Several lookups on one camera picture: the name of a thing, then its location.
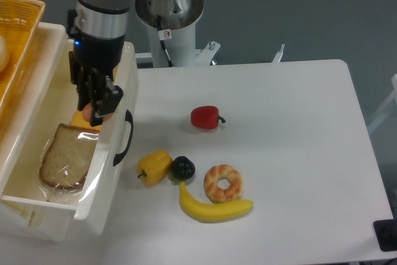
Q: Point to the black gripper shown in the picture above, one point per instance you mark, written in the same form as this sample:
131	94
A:
98	43

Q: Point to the brown egg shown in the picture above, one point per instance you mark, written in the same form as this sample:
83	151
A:
86	114

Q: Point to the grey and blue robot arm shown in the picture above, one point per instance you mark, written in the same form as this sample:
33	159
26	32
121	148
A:
107	7

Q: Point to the white drawer cabinet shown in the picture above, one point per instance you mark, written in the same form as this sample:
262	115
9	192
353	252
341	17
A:
44	98

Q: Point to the open upper white drawer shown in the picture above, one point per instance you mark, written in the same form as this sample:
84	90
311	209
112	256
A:
94	198

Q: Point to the yellow cheese slice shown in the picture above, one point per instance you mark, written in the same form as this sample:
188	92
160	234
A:
79	120

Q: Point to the brown bread slice in plastic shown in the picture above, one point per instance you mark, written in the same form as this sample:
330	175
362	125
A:
67	160

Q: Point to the yellow bell pepper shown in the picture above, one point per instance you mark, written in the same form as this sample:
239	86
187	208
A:
153	168

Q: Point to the orange wicker basket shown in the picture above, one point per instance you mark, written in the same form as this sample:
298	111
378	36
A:
19	21

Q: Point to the red bell pepper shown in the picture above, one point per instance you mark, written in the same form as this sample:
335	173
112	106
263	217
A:
206	117

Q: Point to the dark purple mangosteen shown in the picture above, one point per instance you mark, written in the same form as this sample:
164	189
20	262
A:
182	169

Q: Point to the yellow banana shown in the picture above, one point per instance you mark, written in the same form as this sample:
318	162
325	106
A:
211	213

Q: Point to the black device at table edge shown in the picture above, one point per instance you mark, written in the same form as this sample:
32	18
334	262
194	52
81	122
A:
385	231

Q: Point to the black drawer handle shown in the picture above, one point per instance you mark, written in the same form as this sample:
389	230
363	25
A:
126	140

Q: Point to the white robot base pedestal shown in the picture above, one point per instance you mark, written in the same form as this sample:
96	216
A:
171	29

